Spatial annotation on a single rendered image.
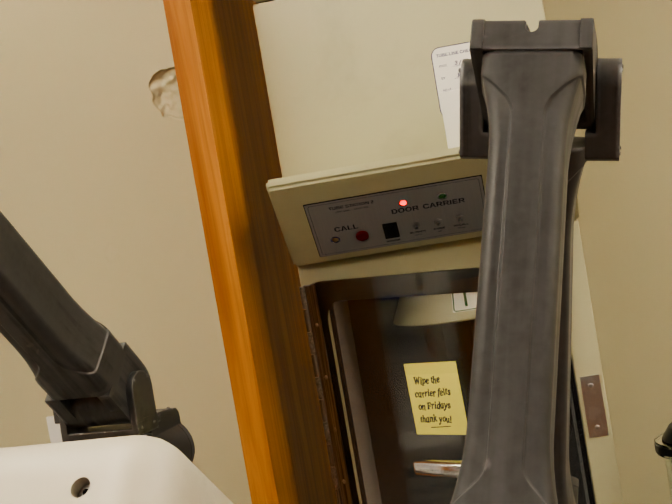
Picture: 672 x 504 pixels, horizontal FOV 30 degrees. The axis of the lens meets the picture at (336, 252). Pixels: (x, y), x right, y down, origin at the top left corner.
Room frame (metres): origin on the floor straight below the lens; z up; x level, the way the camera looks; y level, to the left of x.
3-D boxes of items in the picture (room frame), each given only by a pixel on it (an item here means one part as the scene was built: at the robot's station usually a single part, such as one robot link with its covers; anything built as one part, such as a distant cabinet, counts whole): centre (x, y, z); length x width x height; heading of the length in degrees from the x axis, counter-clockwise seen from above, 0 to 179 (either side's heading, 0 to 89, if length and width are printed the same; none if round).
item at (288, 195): (1.35, -0.10, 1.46); 0.32 x 0.12 x 0.10; 83
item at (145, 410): (1.16, 0.22, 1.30); 0.11 x 0.09 x 0.12; 159
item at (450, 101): (1.35, -0.16, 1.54); 0.05 x 0.05 x 0.06; 78
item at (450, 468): (1.23, -0.09, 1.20); 0.10 x 0.05 x 0.03; 41
